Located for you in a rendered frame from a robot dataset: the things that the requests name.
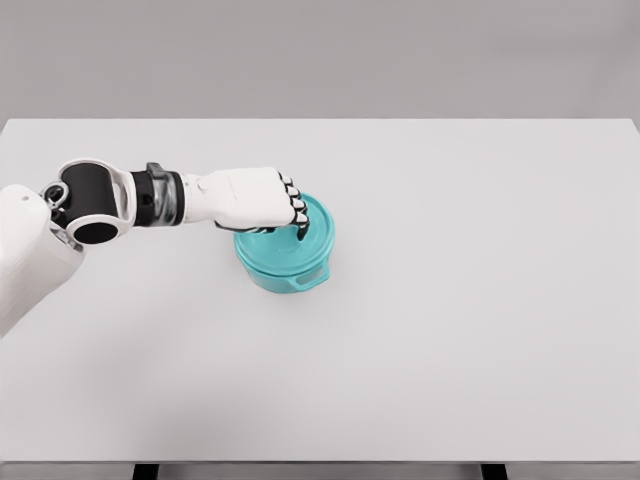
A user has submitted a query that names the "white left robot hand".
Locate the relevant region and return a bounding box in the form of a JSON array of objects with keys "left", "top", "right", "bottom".
[{"left": 212, "top": 166, "right": 312, "bottom": 243}]

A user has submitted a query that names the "teal pot lid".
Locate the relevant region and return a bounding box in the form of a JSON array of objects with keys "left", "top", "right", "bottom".
[{"left": 233, "top": 191, "right": 336, "bottom": 278}]

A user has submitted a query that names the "teal pot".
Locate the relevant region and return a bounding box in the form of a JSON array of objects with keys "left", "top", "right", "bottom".
[{"left": 238, "top": 236, "right": 336, "bottom": 295}]

